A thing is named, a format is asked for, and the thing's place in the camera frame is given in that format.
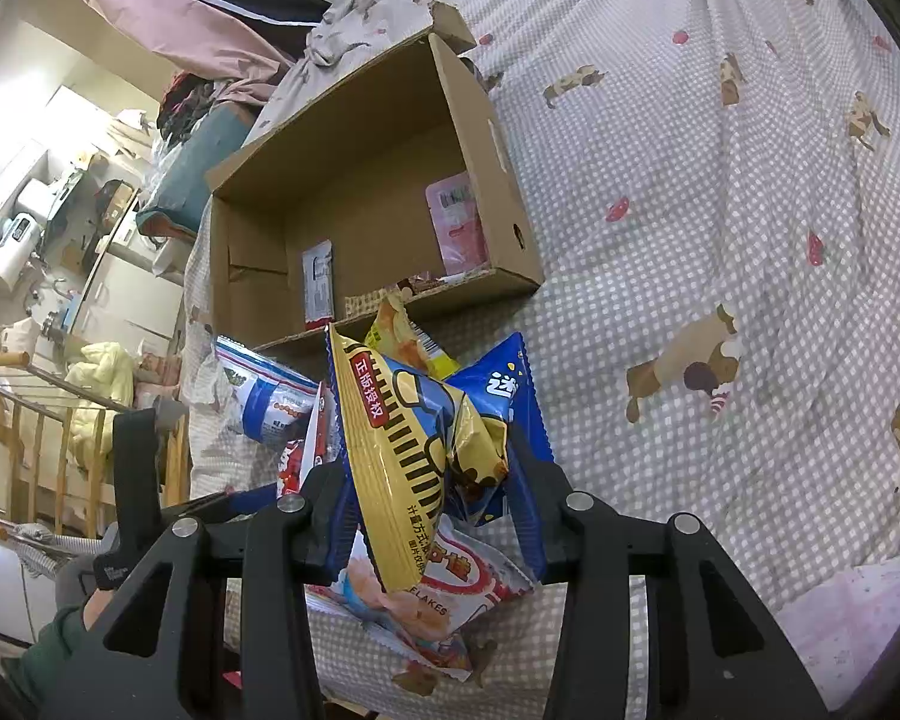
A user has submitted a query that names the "left gloved hand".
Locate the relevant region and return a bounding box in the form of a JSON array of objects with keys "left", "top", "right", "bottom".
[{"left": 55, "top": 523, "right": 118, "bottom": 611}]

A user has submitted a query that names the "patterned bed duvet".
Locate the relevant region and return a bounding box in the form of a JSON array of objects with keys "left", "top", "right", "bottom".
[{"left": 178, "top": 0, "right": 900, "bottom": 720}]

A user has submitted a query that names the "white red snack bar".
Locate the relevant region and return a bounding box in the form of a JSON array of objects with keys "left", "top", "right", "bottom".
[{"left": 302, "top": 239, "right": 334, "bottom": 328}]

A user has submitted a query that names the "pink hanging cloth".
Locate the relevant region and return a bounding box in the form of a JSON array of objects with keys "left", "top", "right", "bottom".
[{"left": 82, "top": 0, "right": 292, "bottom": 107}]

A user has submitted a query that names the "white red flakes bag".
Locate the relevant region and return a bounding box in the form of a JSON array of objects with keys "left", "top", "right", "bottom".
[{"left": 305, "top": 517, "right": 533, "bottom": 681}]

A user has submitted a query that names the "dark blue snack bag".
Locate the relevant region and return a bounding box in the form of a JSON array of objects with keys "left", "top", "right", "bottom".
[{"left": 447, "top": 332, "right": 554, "bottom": 527}]

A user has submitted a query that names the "brown cardboard box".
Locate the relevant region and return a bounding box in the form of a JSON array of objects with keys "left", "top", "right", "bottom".
[{"left": 206, "top": 2, "right": 544, "bottom": 356}]

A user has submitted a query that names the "yellow blue striped bag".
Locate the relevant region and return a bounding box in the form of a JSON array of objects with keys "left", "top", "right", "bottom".
[{"left": 325, "top": 328, "right": 509, "bottom": 592}]

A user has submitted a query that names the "yellow cloth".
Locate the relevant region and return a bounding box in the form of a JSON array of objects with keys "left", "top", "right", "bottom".
[{"left": 64, "top": 341, "right": 134, "bottom": 455}]

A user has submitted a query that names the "yellow chip bag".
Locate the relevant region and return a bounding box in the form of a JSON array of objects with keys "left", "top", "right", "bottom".
[{"left": 364, "top": 293, "right": 461, "bottom": 380}]

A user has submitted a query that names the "red snack bag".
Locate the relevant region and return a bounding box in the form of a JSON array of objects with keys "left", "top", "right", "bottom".
[{"left": 276, "top": 382, "right": 341, "bottom": 497}]

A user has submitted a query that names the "wooden drying rack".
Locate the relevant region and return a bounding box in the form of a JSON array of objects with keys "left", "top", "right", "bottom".
[{"left": 0, "top": 349, "right": 190, "bottom": 538}]

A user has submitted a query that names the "blue white snack bag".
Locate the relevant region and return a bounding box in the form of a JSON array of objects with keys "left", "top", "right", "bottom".
[{"left": 214, "top": 335, "right": 318, "bottom": 449}]

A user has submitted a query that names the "pink snack packet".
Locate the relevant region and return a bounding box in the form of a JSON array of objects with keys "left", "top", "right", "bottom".
[{"left": 425, "top": 172, "right": 487, "bottom": 277}]

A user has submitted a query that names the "pile of clothes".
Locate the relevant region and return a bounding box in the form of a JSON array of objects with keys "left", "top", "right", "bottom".
[{"left": 155, "top": 71, "right": 217, "bottom": 146}]

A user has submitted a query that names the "beige wafer bar packet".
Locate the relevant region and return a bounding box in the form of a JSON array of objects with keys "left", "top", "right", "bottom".
[{"left": 341, "top": 278, "right": 437, "bottom": 320}]

